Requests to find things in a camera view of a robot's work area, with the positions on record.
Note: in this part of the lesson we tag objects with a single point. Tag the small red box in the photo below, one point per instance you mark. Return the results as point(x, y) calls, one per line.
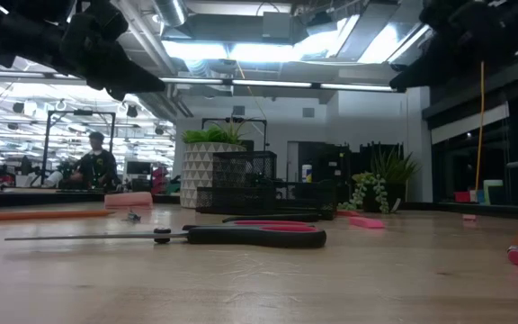
point(462, 197)

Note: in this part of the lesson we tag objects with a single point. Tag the green and white container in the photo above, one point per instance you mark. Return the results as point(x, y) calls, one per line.
point(493, 191)

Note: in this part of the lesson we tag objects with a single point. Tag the black metal table frame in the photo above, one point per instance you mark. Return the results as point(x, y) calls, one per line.
point(61, 199)

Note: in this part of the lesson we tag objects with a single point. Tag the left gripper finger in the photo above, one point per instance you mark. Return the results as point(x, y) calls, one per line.
point(131, 72)
point(117, 87)

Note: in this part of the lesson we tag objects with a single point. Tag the long pink eraser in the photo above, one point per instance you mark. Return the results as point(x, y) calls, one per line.
point(367, 222)

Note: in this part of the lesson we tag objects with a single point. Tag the pink fabric object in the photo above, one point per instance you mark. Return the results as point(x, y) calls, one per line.
point(159, 180)

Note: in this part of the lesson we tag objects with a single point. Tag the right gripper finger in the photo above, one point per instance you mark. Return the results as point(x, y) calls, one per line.
point(425, 65)
point(430, 78)

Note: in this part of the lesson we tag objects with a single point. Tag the silver ceiling duct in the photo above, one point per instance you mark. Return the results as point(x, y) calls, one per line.
point(171, 11)

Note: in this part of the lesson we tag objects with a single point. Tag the black mesh desk organizer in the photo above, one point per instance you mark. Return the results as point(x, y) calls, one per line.
point(241, 171)

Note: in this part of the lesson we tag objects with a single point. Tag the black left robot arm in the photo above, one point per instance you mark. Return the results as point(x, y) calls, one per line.
point(16, 27)

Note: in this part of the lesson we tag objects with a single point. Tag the white wipes canister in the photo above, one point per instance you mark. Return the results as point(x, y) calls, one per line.
point(307, 173)

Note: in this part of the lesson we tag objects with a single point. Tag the pink sticky note pad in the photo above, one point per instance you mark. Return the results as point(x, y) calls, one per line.
point(128, 200)

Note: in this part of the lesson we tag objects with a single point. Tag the black shelving unit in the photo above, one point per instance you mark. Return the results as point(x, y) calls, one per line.
point(331, 166)

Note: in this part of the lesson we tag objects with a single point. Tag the small black monitor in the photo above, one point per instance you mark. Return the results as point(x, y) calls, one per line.
point(138, 168)

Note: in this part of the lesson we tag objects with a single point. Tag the small blue box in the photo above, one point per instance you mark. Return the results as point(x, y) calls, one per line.
point(480, 196)

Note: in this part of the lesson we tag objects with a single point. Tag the succulent in white patterned pot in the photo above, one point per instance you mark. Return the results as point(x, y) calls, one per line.
point(198, 171)

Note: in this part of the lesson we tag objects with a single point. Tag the small black binder clip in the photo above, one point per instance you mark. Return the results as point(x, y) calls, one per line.
point(131, 217)

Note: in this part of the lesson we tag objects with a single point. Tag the trailing succulent in dark pot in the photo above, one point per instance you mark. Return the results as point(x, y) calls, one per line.
point(376, 189)

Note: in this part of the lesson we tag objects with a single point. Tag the grey ceiling unit box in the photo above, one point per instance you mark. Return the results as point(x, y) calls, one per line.
point(277, 24)

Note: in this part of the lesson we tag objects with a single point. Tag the black and red scissors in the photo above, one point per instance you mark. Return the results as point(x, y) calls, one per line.
point(259, 236)

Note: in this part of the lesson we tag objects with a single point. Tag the tall black rig frame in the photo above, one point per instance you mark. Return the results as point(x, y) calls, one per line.
point(81, 112)

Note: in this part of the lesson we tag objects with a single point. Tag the long LED light bar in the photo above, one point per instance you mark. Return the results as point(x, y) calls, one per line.
point(268, 83)

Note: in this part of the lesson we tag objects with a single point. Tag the person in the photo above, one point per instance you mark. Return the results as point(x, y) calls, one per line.
point(97, 166)

